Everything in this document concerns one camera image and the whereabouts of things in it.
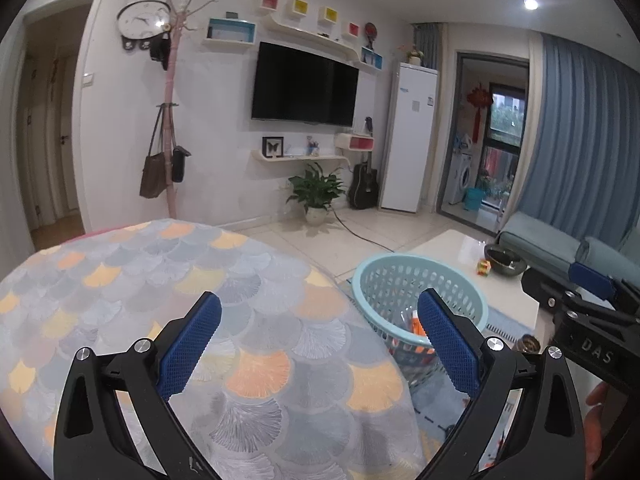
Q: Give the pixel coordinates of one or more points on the teal sofa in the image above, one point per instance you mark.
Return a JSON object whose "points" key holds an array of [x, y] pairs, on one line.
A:
{"points": [[551, 251]]}

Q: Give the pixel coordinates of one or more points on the small brass jar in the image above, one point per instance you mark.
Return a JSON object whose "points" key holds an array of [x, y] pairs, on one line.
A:
{"points": [[527, 344]]}

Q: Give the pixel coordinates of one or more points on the blue white wall cube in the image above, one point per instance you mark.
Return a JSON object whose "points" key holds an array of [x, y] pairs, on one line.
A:
{"points": [[231, 31]]}

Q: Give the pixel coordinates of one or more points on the white coffee table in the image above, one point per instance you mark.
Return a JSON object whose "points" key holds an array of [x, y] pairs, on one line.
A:
{"points": [[503, 294]]}

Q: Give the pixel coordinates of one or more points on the panda wall clock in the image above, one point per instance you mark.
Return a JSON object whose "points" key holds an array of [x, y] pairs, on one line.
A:
{"points": [[139, 21]]}

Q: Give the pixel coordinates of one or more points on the teal bucket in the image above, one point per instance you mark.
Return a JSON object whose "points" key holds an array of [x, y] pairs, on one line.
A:
{"points": [[473, 199]]}

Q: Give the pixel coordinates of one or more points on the white red wall box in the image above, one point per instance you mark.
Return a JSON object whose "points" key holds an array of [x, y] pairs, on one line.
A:
{"points": [[354, 142]]}

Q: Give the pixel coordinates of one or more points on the pink coat stand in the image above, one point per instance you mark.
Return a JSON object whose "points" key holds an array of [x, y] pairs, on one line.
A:
{"points": [[178, 22]]}

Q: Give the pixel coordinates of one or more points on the white curved wall shelf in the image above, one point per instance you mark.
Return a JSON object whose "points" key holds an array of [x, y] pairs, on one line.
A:
{"points": [[339, 159]]}

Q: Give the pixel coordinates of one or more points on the black wall television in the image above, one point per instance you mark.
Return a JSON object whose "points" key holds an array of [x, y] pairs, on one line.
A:
{"points": [[293, 85]]}

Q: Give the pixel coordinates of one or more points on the upper white curved shelf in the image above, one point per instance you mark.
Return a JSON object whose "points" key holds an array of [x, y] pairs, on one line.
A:
{"points": [[359, 56]]}

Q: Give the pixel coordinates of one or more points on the small black bag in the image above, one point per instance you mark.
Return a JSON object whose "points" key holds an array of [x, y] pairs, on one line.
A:
{"points": [[178, 163]]}

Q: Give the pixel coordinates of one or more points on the colourful puzzle cube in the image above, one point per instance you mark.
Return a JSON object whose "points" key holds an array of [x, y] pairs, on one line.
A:
{"points": [[483, 267]]}

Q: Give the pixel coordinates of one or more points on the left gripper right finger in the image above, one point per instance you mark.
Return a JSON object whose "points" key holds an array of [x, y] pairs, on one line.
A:
{"points": [[453, 337]]}

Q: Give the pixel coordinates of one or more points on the dark ashtray bowl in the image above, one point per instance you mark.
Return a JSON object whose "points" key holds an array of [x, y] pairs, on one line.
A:
{"points": [[504, 261]]}

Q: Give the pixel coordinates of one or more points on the person's right hand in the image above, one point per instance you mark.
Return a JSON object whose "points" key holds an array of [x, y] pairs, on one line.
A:
{"points": [[604, 407]]}

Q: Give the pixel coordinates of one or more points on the white refrigerator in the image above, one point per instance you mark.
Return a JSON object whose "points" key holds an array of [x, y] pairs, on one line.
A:
{"points": [[408, 137]]}

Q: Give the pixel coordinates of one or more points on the black acoustic guitar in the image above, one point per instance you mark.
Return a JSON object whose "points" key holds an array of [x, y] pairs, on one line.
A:
{"points": [[364, 191]]}

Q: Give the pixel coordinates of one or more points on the potted green plant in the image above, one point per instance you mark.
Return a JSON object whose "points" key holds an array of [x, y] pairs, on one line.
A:
{"points": [[315, 190]]}

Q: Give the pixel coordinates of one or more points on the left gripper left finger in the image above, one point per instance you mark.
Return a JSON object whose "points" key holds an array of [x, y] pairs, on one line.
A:
{"points": [[181, 343]]}

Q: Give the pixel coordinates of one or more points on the blue curtain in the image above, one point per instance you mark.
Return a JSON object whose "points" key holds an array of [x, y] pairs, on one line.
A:
{"points": [[584, 176]]}

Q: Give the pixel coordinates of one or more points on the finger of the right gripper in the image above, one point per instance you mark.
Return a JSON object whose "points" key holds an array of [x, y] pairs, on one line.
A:
{"points": [[596, 283]]}

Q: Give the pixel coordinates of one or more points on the brown tote bag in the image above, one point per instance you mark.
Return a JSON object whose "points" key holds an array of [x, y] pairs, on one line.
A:
{"points": [[153, 180]]}

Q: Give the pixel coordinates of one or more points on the red chinese knot ornament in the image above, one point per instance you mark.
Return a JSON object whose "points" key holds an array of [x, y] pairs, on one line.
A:
{"points": [[479, 98]]}

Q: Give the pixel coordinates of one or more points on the framed butterfly picture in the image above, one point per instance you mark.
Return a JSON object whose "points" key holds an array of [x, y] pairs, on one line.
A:
{"points": [[272, 146]]}

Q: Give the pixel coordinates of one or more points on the white washing machine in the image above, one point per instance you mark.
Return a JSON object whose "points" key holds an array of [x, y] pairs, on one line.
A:
{"points": [[459, 178]]}

